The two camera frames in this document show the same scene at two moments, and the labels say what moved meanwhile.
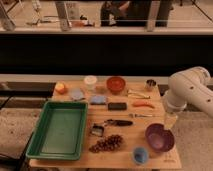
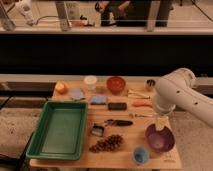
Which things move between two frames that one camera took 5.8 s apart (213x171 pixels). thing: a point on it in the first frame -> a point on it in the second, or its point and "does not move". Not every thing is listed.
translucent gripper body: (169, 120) -> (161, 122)
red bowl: (115, 84) does not move
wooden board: (125, 126) does not move
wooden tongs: (136, 95) does not move
